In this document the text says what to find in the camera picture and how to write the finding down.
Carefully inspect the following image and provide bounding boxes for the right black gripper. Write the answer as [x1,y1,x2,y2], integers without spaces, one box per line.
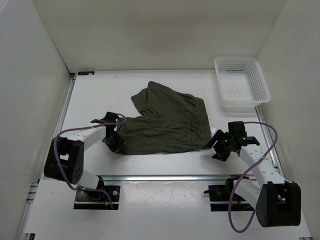
[202,129,234,162]

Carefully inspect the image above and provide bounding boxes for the olive green shorts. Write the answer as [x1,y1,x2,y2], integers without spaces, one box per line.
[118,81,212,155]

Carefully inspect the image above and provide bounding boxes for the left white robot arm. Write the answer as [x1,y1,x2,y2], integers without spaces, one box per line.
[43,118,126,200]

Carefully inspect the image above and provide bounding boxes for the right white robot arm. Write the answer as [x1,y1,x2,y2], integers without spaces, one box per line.
[204,130,301,228]

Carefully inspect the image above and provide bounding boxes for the white perforated plastic basket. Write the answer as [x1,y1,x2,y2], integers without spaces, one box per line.
[214,56,271,112]

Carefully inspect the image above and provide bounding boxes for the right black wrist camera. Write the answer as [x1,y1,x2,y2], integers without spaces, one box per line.
[228,121,247,138]

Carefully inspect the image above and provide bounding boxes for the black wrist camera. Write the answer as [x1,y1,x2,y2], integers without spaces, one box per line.
[103,111,120,123]
[228,121,247,138]

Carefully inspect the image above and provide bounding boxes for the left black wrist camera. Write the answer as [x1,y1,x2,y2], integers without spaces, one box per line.
[103,111,120,123]

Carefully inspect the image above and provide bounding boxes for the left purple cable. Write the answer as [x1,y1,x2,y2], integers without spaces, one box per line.
[54,113,126,210]

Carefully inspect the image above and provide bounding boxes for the purple cable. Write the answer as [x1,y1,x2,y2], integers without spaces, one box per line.
[226,121,279,234]
[54,113,126,210]

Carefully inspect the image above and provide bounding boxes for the aluminium front rail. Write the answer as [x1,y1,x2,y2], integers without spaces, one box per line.
[42,174,261,182]

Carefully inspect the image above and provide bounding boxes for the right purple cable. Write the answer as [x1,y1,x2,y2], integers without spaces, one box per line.
[226,121,279,234]

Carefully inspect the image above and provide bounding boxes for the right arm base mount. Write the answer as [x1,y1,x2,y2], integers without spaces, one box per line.
[203,178,254,212]

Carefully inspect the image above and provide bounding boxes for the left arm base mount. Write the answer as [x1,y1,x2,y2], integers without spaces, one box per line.
[73,184,121,211]

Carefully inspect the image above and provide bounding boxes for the aluminium frame rail left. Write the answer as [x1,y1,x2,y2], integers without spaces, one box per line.
[15,73,77,240]

